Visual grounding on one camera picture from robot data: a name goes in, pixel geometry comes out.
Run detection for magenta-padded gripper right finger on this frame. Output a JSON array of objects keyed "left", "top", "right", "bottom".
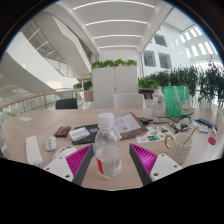
[{"left": 128, "top": 142, "right": 184, "bottom": 186}]

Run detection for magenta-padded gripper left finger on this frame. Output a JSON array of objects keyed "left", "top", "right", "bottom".
[{"left": 43, "top": 143, "right": 95, "bottom": 187}]

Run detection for clear plastic water bottle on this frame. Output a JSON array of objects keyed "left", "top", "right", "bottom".
[{"left": 94, "top": 112, "right": 122, "bottom": 179}]

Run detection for colourful sticker sheet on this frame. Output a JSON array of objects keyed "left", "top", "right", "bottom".
[{"left": 135, "top": 124, "right": 175, "bottom": 144}]

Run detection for white box on black notebook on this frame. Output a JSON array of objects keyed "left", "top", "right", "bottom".
[{"left": 68, "top": 123, "right": 100, "bottom": 146}]

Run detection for small grey-white computer mouse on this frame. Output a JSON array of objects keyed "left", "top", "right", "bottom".
[{"left": 44, "top": 135, "right": 58, "bottom": 152}]

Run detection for red and black case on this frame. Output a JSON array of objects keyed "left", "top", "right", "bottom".
[{"left": 53, "top": 125, "right": 72, "bottom": 138}]

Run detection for white grid-pattern mug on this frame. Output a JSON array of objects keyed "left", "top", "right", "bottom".
[{"left": 164, "top": 132, "right": 195, "bottom": 165}]

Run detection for brown clipboard with papers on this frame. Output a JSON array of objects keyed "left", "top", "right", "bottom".
[{"left": 112, "top": 111, "right": 149, "bottom": 140}]

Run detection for small black box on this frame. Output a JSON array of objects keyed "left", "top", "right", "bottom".
[{"left": 138, "top": 116, "right": 154, "bottom": 126}]

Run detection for white power strip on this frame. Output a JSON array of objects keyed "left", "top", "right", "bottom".
[{"left": 25, "top": 134, "right": 45, "bottom": 167}]

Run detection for wooden stirrer stick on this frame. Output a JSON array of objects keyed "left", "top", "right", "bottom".
[{"left": 182, "top": 126, "right": 198, "bottom": 146}]

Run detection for clear tumbler with lid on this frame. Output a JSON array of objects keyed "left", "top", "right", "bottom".
[{"left": 151, "top": 85, "right": 167, "bottom": 121}]

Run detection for black chair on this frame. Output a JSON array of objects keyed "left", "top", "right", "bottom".
[{"left": 55, "top": 97, "right": 79, "bottom": 110}]

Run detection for white chair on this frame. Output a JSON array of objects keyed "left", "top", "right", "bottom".
[{"left": 112, "top": 92, "right": 147, "bottom": 110}]

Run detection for white plastic packet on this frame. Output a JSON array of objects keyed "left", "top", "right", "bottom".
[{"left": 197, "top": 125, "right": 210, "bottom": 134}]

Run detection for green tote bag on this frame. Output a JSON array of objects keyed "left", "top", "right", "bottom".
[{"left": 163, "top": 85, "right": 191, "bottom": 118}]

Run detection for small white paper sheet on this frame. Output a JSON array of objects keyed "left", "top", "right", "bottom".
[{"left": 18, "top": 115, "right": 34, "bottom": 123}]

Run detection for dark blue keyboard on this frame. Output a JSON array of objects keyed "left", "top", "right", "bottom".
[{"left": 196, "top": 117, "right": 219, "bottom": 131}]

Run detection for small potted plant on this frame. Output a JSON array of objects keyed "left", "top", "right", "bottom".
[{"left": 72, "top": 80, "right": 94, "bottom": 103}]

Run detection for white cabinet with plants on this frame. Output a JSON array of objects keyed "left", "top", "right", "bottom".
[{"left": 90, "top": 58, "right": 139, "bottom": 110}]

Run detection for row of green plants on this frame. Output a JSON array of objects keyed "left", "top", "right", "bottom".
[{"left": 138, "top": 58, "right": 224, "bottom": 108}]

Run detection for black tangled cables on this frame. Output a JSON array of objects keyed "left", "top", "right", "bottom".
[{"left": 151, "top": 113, "right": 201, "bottom": 133}]

